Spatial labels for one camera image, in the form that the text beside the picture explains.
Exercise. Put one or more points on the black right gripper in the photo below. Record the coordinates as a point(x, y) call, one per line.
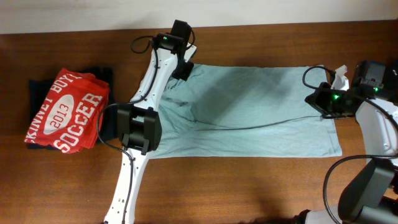
point(316, 99)

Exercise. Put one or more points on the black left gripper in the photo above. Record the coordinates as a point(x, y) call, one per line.
point(186, 72)

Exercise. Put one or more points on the light blue t-shirt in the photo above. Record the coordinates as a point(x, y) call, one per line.
point(244, 112)

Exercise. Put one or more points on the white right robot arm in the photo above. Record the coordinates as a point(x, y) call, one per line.
point(374, 107)

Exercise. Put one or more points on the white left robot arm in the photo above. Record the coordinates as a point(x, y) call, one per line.
point(138, 121)

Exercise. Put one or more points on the black crumpled clothes pile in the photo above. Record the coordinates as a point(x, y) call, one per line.
point(390, 77)

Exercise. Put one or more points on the red folded soccer t-shirt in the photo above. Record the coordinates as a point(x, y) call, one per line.
point(66, 112)

